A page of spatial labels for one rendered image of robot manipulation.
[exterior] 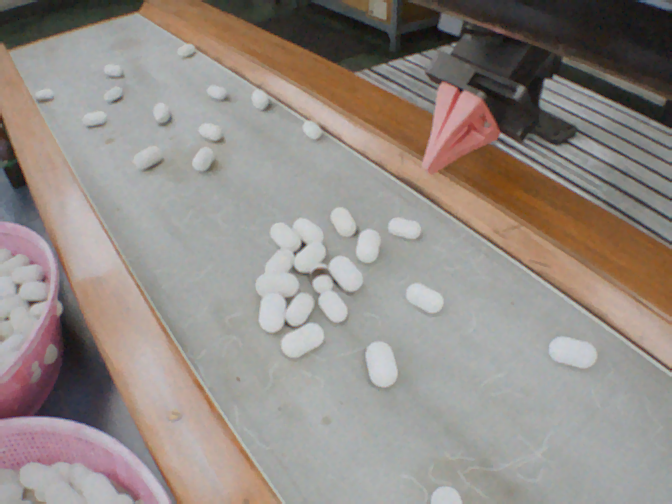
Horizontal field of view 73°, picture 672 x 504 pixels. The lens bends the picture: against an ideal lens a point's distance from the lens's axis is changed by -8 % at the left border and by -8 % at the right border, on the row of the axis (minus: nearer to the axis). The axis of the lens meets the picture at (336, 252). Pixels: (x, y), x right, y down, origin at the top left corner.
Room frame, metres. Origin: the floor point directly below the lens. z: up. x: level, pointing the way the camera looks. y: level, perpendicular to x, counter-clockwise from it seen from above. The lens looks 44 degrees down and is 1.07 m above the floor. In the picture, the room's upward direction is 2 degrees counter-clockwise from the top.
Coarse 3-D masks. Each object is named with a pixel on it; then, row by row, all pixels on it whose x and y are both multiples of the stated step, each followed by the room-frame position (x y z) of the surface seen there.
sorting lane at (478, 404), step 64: (64, 64) 0.89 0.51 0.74; (128, 64) 0.86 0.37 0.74; (192, 64) 0.83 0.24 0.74; (64, 128) 0.63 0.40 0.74; (128, 128) 0.62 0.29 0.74; (192, 128) 0.60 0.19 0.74; (256, 128) 0.59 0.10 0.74; (128, 192) 0.46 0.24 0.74; (192, 192) 0.45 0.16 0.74; (256, 192) 0.45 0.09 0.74; (320, 192) 0.44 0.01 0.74; (384, 192) 0.44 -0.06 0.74; (128, 256) 0.35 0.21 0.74; (192, 256) 0.35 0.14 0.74; (256, 256) 0.34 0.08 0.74; (384, 256) 0.34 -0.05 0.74; (448, 256) 0.33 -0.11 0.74; (192, 320) 0.27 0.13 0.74; (256, 320) 0.26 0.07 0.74; (320, 320) 0.26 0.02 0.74; (384, 320) 0.26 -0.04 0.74; (448, 320) 0.26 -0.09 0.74; (512, 320) 0.25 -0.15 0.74; (576, 320) 0.25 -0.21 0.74; (256, 384) 0.20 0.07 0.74; (320, 384) 0.20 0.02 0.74; (448, 384) 0.19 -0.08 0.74; (512, 384) 0.19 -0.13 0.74; (576, 384) 0.19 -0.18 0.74; (640, 384) 0.18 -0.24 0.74; (256, 448) 0.15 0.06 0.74; (320, 448) 0.15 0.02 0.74; (384, 448) 0.14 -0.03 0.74; (448, 448) 0.14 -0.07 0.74; (512, 448) 0.14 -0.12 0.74; (576, 448) 0.13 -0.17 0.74; (640, 448) 0.13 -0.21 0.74
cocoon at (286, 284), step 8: (264, 280) 0.29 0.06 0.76; (272, 280) 0.29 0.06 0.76; (280, 280) 0.29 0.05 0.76; (288, 280) 0.29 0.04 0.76; (296, 280) 0.29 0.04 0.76; (256, 288) 0.29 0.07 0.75; (264, 288) 0.29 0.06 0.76; (272, 288) 0.29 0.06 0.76; (280, 288) 0.29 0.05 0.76; (288, 288) 0.29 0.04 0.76; (296, 288) 0.29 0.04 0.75; (288, 296) 0.28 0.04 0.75
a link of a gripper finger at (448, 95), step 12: (444, 84) 0.41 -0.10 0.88; (444, 96) 0.40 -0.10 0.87; (456, 96) 0.40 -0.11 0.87; (444, 108) 0.40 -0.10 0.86; (504, 108) 0.40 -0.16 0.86; (444, 120) 0.39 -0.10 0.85; (504, 120) 0.40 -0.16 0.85; (516, 120) 0.39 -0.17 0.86; (528, 120) 0.38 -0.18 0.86; (432, 132) 0.39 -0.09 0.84; (468, 132) 0.41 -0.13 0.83; (504, 132) 0.40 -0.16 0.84; (516, 132) 0.38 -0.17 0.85; (528, 132) 0.39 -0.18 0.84; (432, 144) 0.38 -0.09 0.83
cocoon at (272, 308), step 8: (264, 296) 0.28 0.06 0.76; (272, 296) 0.27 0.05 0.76; (280, 296) 0.27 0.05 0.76; (264, 304) 0.27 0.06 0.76; (272, 304) 0.26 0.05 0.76; (280, 304) 0.27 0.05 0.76; (264, 312) 0.26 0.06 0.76; (272, 312) 0.26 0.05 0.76; (280, 312) 0.26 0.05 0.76; (264, 320) 0.25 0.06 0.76; (272, 320) 0.25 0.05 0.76; (280, 320) 0.25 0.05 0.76; (264, 328) 0.25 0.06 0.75; (272, 328) 0.25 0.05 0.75; (280, 328) 0.25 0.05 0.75
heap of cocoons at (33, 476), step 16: (32, 464) 0.13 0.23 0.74; (64, 464) 0.14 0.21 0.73; (80, 464) 0.14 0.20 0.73; (0, 480) 0.12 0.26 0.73; (16, 480) 0.12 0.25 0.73; (32, 480) 0.12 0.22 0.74; (48, 480) 0.12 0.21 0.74; (64, 480) 0.12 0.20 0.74; (80, 480) 0.12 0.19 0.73; (96, 480) 0.12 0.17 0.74; (0, 496) 0.11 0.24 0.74; (16, 496) 0.11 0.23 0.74; (32, 496) 0.11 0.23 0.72; (48, 496) 0.11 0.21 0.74; (64, 496) 0.11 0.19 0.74; (80, 496) 0.11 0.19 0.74; (96, 496) 0.11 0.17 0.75; (112, 496) 0.11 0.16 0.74; (128, 496) 0.11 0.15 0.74
